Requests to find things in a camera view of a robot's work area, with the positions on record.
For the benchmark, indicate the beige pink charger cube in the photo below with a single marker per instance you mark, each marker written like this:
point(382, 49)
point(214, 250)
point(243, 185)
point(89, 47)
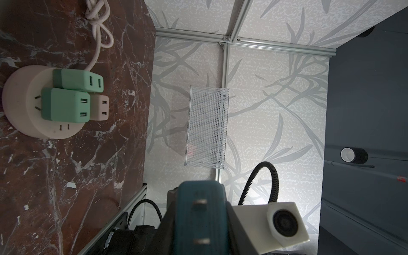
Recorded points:
point(99, 107)

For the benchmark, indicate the beige round power strip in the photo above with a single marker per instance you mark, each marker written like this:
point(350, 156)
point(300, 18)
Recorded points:
point(21, 101)

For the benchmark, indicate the thin rod with red tip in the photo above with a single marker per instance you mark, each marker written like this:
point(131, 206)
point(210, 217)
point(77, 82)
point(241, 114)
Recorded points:
point(398, 178)

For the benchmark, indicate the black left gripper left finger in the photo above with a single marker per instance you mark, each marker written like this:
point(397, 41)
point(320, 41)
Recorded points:
point(163, 241)

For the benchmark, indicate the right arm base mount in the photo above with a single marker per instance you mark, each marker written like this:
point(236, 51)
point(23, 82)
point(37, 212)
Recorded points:
point(130, 242)

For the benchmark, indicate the aluminium cage frame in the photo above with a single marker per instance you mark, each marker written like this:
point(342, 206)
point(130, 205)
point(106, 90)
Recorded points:
point(277, 75)

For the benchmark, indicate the mint green charger cube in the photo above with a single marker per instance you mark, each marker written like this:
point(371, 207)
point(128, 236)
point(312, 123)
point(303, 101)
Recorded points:
point(62, 105)

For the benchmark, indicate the black tape roll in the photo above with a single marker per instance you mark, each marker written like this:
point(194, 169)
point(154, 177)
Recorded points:
point(354, 155)

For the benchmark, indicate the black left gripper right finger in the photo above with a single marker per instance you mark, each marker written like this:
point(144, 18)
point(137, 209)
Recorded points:
point(238, 240)

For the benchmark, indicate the teal charger cube with cable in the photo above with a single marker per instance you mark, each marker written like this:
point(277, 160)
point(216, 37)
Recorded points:
point(200, 219)

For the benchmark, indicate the light green charger cube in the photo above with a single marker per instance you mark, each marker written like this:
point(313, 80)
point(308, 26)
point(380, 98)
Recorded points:
point(79, 80)

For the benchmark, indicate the white wire mesh basket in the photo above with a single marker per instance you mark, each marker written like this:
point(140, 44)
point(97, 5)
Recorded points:
point(207, 126)

